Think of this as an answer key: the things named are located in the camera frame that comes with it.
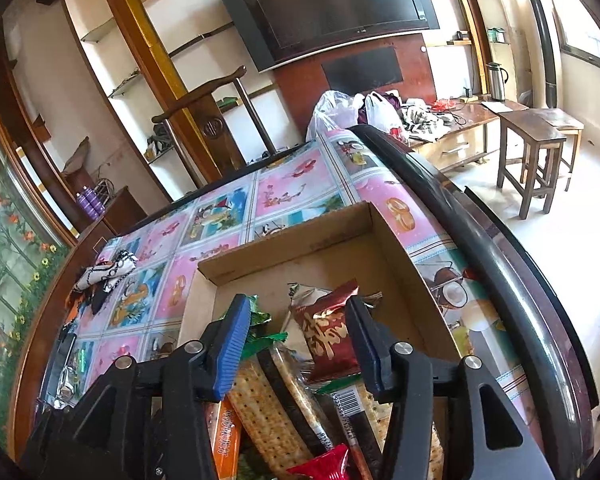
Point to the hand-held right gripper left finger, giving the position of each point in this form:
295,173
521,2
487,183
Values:
232,345

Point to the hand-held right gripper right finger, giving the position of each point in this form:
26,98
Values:
365,345

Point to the green snack packet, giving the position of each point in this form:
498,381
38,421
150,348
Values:
257,317

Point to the dark red gold snack packet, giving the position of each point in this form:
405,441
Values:
325,335

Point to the clear cracker packet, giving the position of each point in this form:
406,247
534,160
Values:
420,440
270,410

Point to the orange snack packet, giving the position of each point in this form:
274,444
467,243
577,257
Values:
225,440

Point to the shallow cardboard box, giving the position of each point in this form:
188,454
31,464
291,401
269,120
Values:
330,250

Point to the bright red snack packet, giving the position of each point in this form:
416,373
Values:
322,465

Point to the black white patterned cloth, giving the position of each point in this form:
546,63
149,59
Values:
105,275

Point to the dark round table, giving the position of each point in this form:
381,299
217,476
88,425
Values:
505,270

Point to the printed fruit tablecloth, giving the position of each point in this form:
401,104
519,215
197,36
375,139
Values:
290,190

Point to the dark flat object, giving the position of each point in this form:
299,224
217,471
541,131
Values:
66,355

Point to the low wooden cabinet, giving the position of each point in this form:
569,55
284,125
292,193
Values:
125,210

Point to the purple bottle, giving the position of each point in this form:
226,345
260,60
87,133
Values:
86,205
97,201

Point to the dark crumpled bag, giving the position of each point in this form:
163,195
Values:
162,140

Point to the dark wooden chair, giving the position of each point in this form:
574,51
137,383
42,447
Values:
215,125

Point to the wooden television cabinet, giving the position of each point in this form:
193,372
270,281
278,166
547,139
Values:
460,145

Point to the striped crumpled cloth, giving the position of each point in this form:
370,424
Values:
425,122

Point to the white plastic bag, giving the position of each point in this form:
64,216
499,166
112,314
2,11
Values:
330,115
382,112

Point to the floral glass partition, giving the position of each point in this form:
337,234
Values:
10,260

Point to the wooden stool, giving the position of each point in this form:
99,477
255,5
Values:
530,135
570,122

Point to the steel thermos jug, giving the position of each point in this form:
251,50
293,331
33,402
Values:
496,82

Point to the wooden gold pillar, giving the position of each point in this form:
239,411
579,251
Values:
155,45

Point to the black flat television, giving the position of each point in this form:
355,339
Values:
330,0

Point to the standing air conditioner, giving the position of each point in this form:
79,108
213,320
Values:
540,35

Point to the window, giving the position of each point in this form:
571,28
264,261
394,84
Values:
590,35

